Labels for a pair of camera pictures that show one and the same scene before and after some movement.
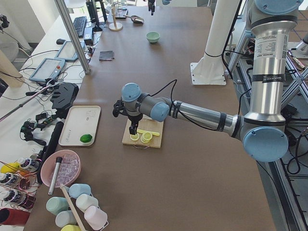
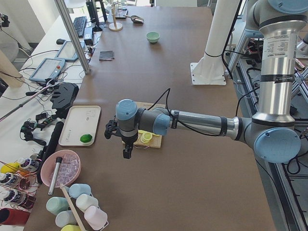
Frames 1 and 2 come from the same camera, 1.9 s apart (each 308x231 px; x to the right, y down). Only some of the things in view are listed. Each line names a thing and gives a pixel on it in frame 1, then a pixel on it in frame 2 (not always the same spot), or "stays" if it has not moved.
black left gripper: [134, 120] -> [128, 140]
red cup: [11, 216] stays
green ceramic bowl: [153, 37] stays
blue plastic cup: [76, 189] stays
